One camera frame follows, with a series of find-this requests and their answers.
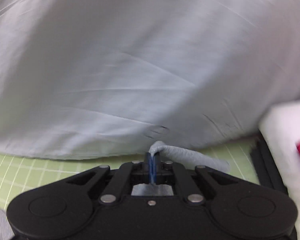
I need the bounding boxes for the grey sweatpants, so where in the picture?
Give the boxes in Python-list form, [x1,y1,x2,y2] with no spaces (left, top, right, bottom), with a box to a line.
[132,141,230,196]

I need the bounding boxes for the black folded garment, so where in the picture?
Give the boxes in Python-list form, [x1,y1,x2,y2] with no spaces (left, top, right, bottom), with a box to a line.
[250,137,288,195]

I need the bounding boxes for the light grey carrot-print quilt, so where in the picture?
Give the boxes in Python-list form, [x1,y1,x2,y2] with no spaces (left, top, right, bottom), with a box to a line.
[0,0,300,159]

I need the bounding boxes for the folded white garment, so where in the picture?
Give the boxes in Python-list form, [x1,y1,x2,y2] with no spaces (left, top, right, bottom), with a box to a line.
[259,100,300,239]

